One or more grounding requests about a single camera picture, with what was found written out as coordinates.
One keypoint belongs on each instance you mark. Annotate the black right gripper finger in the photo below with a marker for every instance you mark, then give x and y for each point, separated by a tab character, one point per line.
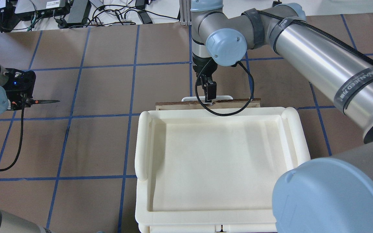
199	89
210	89

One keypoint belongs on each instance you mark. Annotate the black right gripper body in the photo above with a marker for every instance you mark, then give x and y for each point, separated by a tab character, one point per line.
202	66

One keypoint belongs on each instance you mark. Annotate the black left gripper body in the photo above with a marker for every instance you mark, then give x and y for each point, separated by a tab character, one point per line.
30	102

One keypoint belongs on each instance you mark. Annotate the white drawer handle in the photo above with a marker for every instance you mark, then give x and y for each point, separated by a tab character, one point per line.
202	98

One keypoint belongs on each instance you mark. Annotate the red grey handled scissors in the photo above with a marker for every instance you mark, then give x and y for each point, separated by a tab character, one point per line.
41	101

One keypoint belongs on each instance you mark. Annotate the wooden drawer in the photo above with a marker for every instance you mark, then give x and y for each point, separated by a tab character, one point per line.
218	104

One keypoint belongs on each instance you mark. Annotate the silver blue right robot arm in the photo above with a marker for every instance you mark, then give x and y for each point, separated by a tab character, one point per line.
323	195

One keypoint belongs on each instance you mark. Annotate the black power adapter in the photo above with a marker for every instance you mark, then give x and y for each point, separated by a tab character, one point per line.
79	12

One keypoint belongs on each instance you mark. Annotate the aluminium frame post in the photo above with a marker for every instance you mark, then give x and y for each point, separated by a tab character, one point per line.
185	17

